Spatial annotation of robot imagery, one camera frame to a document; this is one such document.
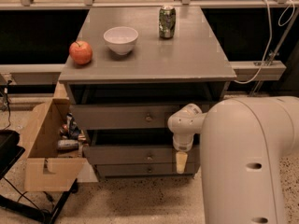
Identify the white bowl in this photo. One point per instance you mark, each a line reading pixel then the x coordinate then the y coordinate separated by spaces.
pixel 121 39

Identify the grey top drawer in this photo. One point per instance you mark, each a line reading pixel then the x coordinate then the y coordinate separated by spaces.
pixel 122 116

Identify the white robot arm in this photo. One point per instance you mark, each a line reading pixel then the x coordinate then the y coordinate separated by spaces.
pixel 241 143

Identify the red apple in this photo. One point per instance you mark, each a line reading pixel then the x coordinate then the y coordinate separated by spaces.
pixel 81 52

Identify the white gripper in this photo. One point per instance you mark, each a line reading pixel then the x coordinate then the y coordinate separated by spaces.
pixel 182 145

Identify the can in box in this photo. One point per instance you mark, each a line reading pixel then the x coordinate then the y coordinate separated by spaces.
pixel 67 144

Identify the cardboard box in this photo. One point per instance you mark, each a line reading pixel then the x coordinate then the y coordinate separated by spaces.
pixel 45 170

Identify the green soda can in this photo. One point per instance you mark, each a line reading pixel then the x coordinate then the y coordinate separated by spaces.
pixel 167 21

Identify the dark bottle in box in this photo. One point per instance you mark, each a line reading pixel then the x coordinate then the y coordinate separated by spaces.
pixel 72 127

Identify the grey drawer cabinet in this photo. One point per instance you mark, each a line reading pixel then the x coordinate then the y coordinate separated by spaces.
pixel 189 68

